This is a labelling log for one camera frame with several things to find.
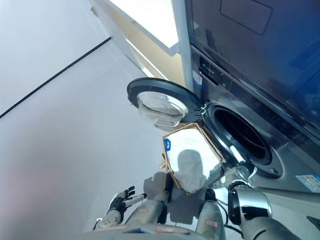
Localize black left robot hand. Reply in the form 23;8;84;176
107;185;147;213

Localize wooden laundry basket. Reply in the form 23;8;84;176
160;122;227;193

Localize white clothes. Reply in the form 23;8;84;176
165;127;225;194

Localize dark grey washing machine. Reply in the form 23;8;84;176
190;44;320;194

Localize silver left robot leg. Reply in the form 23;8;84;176
124;174;174;226

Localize silver robot leg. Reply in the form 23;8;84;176
124;174;174;226
194;188;227;240

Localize grey robot torso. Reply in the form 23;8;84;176
79;223;202;240

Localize blue clothing tag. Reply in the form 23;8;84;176
162;139;174;152

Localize silver right robot leg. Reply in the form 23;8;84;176
194;188;227;240

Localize round washer door glass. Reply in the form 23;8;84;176
126;77;202;130

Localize small blue washer sticker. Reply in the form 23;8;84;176
192;70;203;88

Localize large blue energy label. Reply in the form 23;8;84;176
294;174;320;194

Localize dark grey stacked dryer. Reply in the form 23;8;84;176
184;0;320;146

